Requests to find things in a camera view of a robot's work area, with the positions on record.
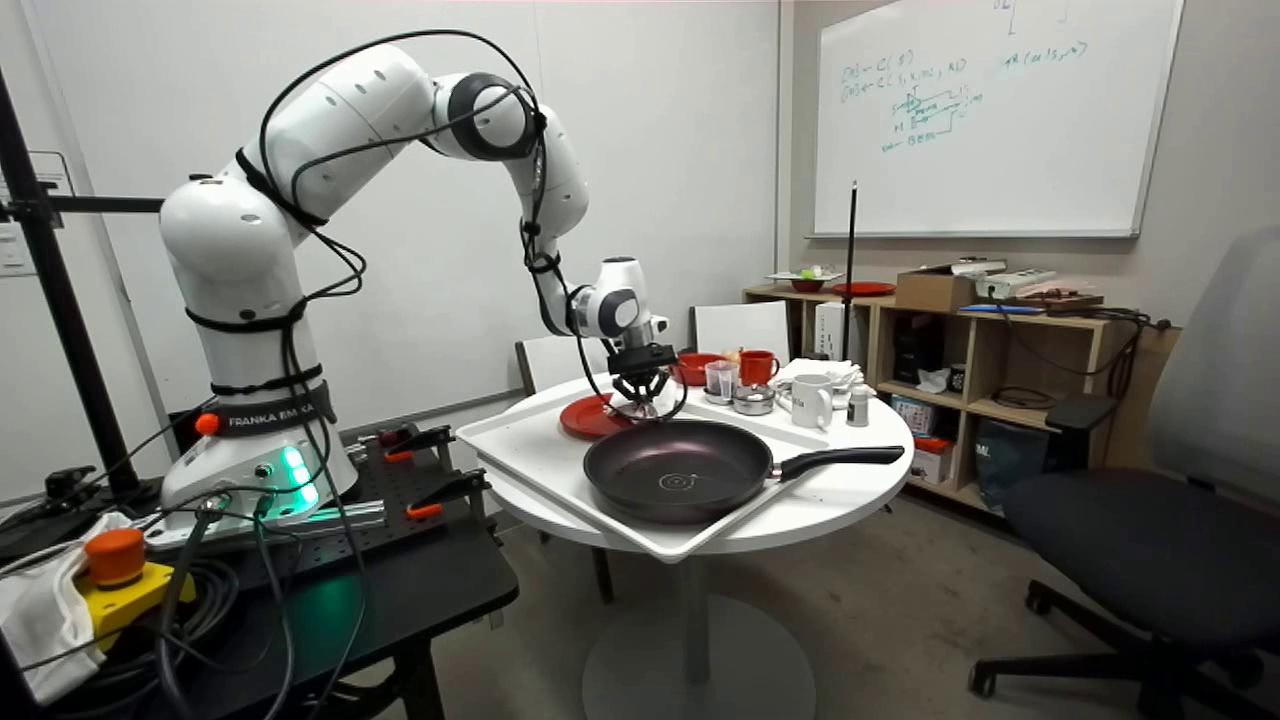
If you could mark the dark blue storage bin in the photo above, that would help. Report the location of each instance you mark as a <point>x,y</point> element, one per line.
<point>1011,464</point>

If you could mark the small silver shaker can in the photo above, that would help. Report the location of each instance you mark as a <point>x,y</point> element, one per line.
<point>856,408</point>

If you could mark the red cup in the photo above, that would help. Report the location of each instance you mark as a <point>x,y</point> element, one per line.
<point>759,369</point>

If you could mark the black orange clamp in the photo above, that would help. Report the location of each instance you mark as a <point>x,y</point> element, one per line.
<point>427,511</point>
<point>402,456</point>

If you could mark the red-brown round plate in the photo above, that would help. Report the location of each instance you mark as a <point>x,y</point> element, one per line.
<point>586,418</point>

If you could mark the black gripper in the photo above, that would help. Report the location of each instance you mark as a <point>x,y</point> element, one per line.
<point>643,367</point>

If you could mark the red bowl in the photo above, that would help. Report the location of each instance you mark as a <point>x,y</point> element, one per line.
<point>697,369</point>

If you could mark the white printed mug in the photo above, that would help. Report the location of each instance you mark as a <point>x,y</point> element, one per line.
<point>809,400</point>

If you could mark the plain white folding chair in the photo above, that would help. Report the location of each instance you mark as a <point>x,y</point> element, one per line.
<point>742,331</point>

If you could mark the crumpled white rag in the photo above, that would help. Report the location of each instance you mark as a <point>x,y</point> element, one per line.
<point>43,625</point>

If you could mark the red lidded white container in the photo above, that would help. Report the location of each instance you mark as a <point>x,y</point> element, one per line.
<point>932,462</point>

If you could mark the wooden shelf unit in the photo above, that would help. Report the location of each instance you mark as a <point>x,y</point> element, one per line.
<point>1055,344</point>

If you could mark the cardboard box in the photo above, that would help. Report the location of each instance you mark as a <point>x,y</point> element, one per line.
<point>932,289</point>

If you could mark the round white pedestal table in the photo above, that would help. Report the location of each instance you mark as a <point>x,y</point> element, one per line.
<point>853,486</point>

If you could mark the black robot cart table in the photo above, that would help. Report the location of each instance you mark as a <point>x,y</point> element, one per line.
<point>427,584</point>

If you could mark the small dark bowl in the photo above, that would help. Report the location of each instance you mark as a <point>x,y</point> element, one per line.
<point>809,282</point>

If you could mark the black metal camera stand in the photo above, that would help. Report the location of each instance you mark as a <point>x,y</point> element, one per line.
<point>53,282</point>

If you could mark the plain white towel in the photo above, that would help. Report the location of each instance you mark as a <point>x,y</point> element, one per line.
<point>821,369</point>

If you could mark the grey black office chair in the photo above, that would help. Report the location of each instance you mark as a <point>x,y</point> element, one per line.
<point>1144,545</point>

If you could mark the red plate on shelf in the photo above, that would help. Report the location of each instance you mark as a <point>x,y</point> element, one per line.
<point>866,289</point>

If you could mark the white rectangular tray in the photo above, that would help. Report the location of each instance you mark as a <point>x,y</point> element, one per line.
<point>521,446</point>

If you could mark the clear plastic measuring cup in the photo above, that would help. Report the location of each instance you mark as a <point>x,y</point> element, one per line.
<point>718,387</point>

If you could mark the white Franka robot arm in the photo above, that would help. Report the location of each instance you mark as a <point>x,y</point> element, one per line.
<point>235,255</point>

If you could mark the thin black pole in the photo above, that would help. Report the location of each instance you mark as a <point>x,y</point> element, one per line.
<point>853,265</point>

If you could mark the wall whiteboard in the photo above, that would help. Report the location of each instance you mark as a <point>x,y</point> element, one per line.
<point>1015,135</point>

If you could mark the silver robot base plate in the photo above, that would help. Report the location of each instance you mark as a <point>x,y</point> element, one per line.
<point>349,516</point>

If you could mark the black frying pan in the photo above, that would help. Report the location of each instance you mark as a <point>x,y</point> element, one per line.
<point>675,472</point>

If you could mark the orange yellow emergency stop button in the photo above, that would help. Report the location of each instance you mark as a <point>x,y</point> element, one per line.
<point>117,562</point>

